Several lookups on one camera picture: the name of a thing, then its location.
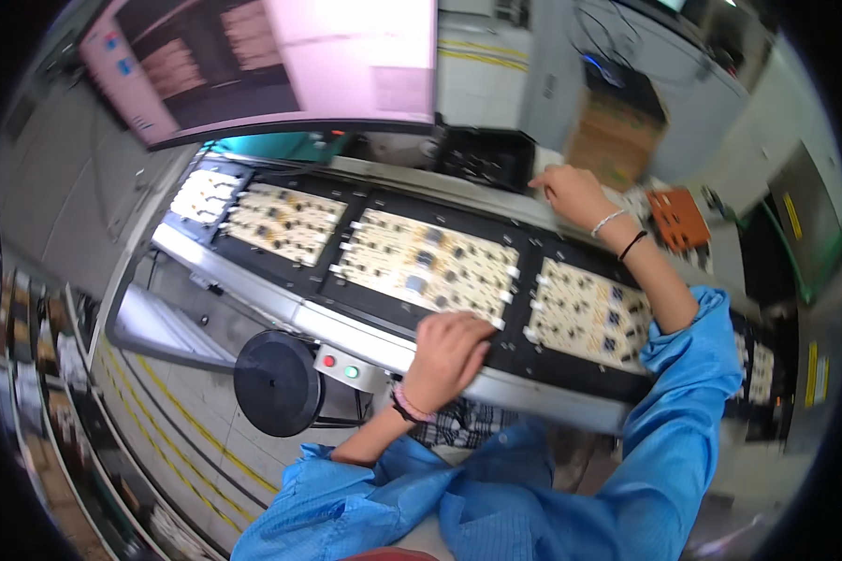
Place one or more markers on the person's left hand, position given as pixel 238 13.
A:
pixel 443 364

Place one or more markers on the brown cardboard box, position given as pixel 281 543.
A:
pixel 614 137

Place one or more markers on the orange perforated board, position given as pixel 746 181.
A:
pixel 679 219

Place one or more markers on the metal conveyor line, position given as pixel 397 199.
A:
pixel 252 284

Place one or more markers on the storage shelf with goods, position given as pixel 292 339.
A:
pixel 42 421

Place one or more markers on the black parts bin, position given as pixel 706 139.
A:
pixel 488 158

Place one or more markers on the person's right hand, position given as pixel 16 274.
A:
pixel 581 198

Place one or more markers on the large computer monitor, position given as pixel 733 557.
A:
pixel 280 63

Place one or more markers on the person's right fingers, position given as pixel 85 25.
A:
pixel 549 186

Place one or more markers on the person's legs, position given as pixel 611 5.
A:
pixel 463 424

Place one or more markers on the grey machine with yellow labels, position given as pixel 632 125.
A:
pixel 810 231

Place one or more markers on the person's body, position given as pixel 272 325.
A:
pixel 533 491

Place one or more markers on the cream circuit board panel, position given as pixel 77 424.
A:
pixel 586 315
pixel 421 263
pixel 284 223
pixel 758 371

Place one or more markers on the grey metal floor frame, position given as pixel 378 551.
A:
pixel 154 326

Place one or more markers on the white circuit board panel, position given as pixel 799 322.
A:
pixel 203 196

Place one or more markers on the black carrier tray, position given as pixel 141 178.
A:
pixel 372 305
pixel 249 175
pixel 354 203
pixel 554 379

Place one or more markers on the control box with buttons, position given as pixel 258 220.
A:
pixel 344 366

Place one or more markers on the black round stool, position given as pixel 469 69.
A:
pixel 277 382

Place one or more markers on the teal machine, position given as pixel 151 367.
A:
pixel 273 145

